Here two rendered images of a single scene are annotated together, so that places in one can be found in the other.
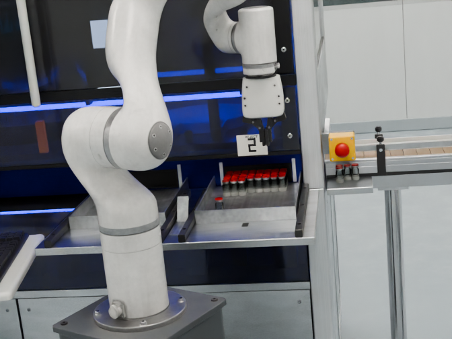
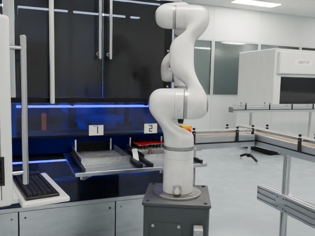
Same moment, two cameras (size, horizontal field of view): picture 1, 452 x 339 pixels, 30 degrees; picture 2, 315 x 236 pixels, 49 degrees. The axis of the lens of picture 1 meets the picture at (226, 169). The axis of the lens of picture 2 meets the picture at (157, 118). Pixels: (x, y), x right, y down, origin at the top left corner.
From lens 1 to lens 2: 1.11 m
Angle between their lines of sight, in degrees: 32
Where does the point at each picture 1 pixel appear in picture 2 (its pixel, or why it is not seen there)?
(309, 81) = not seen: hidden behind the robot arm
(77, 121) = (164, 93)
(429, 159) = (210, 138)
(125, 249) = (185, 158)
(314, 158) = not seen: hidden behind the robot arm
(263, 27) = not seen: hidden behind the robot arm
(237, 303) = (136, 204)
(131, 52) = (190, 62)
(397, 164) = (198, 140)
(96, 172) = (170, 120)
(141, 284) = (189, 176)
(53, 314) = (39, 219)
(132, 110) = (198, 88)
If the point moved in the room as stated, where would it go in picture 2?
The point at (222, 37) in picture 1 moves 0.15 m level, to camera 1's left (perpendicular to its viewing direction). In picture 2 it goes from (168, 73) to (143, 72)
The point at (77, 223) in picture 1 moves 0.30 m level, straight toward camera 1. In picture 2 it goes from (85, 162) to (120, 174)
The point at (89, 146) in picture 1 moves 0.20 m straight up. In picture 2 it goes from (173, 105) to (175, 52)
